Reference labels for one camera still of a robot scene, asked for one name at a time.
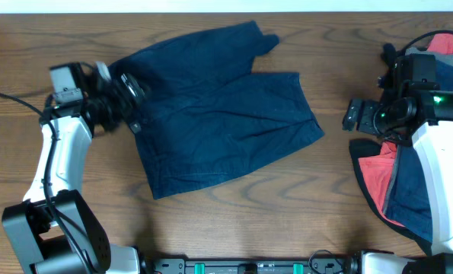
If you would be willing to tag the navy blue shorts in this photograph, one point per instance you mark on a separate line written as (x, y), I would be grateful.
(209, 118)

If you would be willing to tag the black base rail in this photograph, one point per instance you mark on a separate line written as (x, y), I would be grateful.
(318, 263)

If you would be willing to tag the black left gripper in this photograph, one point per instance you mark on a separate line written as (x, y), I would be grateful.
(126, 109)

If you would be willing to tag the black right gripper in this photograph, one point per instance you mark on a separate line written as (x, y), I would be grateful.
(365, 123)

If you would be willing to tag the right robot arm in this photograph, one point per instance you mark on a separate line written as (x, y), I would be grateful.
(423, 120)

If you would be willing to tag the pile of folded clothes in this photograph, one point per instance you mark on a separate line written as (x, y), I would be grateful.
(389, 175)

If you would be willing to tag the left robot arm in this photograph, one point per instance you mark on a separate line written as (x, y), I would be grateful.
(53, 230)

